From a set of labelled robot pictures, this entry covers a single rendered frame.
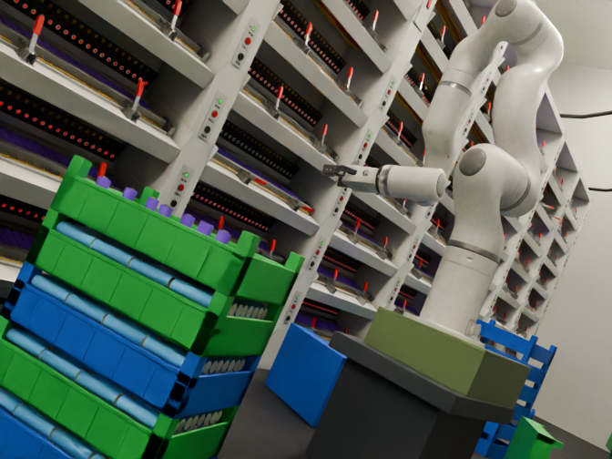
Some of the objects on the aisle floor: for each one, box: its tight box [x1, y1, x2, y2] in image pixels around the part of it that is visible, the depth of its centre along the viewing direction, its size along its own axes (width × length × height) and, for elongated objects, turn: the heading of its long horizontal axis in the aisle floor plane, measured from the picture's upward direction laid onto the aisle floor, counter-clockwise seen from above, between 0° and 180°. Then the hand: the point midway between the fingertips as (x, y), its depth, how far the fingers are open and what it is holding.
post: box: [87, 0, 281, 229], centre depth 162 cm, size 20×9×178 cm, turn 141°
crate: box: [504, 415, 564, 459], centre depth 207 cm, size 8×30×20 cm, turn 73°
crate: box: [264, 323, 347, 428], centre depth 180 cm, size 8×30×20 cm, turn 115°
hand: (333, 176), depth 175 cm, fingers open, 8 cm apart
